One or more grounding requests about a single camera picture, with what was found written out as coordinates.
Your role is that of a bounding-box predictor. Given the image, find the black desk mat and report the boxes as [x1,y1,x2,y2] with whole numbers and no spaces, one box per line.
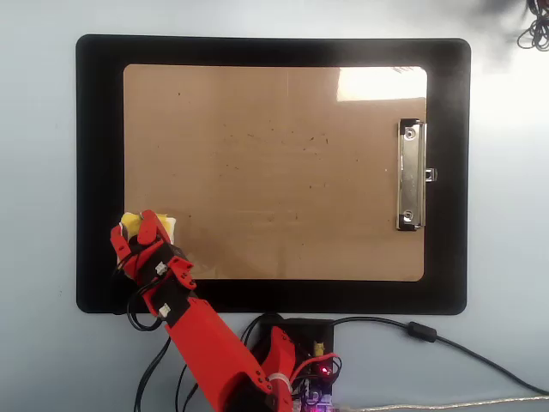
[75,33,472,315]

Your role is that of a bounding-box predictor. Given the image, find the brown clipboard board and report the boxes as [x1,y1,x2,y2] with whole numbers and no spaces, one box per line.
[123,64,429,283]

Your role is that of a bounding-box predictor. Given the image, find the silver metal clipboard clip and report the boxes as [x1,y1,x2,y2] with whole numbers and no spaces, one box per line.
[394,118,438,232]

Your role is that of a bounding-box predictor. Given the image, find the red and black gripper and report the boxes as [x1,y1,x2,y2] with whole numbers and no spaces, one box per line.
[110,209,186,288]

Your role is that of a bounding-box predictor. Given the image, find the red jumper wire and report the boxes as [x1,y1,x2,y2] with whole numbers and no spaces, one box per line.
[291,352,343,387]

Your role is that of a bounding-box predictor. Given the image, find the black cable with ferrite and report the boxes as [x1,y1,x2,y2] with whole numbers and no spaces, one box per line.
[332,316,549,395]

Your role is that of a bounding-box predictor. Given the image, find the silver braided cable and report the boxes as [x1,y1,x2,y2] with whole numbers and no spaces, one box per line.
[329,394,549,412]

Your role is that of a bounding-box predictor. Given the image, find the yellow sponge with black knob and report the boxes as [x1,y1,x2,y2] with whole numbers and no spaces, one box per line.
[114,211,178,270]

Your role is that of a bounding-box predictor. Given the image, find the white zip tie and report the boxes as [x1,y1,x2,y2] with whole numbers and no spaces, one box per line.
[268,373,293,394]

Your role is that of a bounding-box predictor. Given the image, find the black coiled cable bundle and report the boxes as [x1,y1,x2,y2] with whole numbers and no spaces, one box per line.
[516,0,549,52]

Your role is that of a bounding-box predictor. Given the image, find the black base with circuit board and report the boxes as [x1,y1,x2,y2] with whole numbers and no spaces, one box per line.
[244,318,336,412]

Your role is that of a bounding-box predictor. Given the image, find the black robot arm wires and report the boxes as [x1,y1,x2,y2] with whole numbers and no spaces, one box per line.
[112,257,275,412]

